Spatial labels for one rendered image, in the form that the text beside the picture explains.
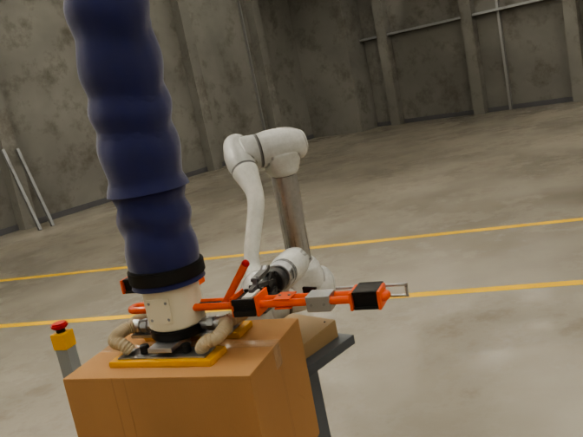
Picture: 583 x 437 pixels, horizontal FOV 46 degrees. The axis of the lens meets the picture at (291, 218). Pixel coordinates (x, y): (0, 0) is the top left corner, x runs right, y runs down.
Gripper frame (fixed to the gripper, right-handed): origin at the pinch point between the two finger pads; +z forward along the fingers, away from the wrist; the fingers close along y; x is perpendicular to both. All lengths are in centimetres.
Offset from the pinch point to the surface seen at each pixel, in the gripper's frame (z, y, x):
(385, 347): -245, 125, 35
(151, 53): 1, -73, 13
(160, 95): 0, -61, 14
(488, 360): -220, 125, -33
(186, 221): 0.7, -25.7, 14.8
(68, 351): -46, 32, 111
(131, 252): 10.1, -20.6, 28.7
